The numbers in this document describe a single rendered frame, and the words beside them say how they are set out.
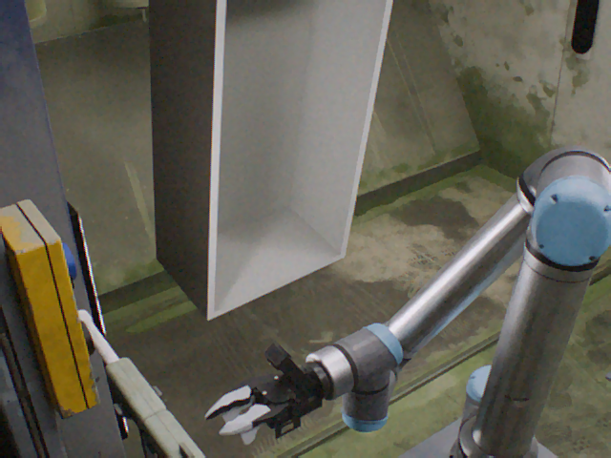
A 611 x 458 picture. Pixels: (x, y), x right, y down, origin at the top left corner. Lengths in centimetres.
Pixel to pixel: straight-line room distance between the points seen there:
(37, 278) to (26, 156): 55
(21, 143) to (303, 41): 137
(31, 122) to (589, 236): 94
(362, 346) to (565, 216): 45
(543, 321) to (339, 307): 205
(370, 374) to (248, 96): 137
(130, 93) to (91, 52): 24
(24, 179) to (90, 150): 187
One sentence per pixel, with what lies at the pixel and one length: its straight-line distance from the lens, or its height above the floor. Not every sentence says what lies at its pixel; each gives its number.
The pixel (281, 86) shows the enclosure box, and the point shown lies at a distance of 255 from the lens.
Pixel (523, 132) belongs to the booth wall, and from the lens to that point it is 408.
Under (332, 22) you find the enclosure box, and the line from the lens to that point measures 241.
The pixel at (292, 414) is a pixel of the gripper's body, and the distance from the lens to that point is 127.
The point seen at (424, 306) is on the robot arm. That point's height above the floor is 113.
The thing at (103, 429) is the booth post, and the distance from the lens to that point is 178.
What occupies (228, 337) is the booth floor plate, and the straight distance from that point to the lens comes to 303.
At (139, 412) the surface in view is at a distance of 119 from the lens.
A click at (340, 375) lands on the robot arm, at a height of 110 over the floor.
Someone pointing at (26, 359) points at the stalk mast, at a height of 139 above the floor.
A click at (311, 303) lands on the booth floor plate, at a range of 318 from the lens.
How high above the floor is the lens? 197
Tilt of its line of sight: 32 degrees down
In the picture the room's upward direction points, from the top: 2 degrees counter-clockwise
